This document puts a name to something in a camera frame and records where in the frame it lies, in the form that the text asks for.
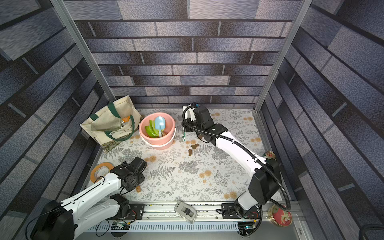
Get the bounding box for blue trowel with soil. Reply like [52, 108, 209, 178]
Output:
[155, 116, 166, 138]

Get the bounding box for pink plastic bucket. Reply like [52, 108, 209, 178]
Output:
[139, 113, 177, 150]

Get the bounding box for green trowel yellow blue handle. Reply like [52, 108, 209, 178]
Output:
[145, 126, 157, 138]

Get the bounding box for green shovel brown handle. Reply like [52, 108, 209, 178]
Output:
[145, 120, 159, 138]

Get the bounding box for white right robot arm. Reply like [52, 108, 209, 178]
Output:
[182, 103, 291, 218]

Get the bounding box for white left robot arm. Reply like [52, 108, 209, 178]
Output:
[25, 157, 148, 240]

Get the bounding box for orange tape roll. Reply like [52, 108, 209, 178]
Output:
[90, 163, 114, 183]

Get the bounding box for cream canvas tote bag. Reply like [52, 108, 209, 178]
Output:
[80, 96, 142, 153]

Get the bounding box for round red gold tin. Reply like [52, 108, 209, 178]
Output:
[268, 205, 293, 227]

